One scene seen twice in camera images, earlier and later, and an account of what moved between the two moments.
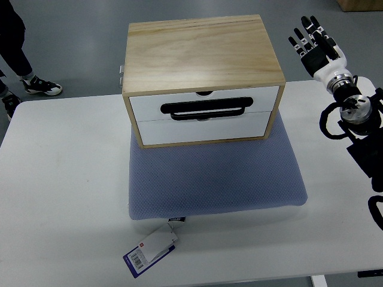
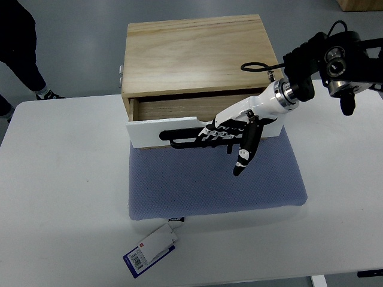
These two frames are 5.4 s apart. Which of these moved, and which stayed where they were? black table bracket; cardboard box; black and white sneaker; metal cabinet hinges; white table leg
Moved: black and white sneaker
Stayed: black table bracket; metal cabinet hinges; cardboard box; white table leg
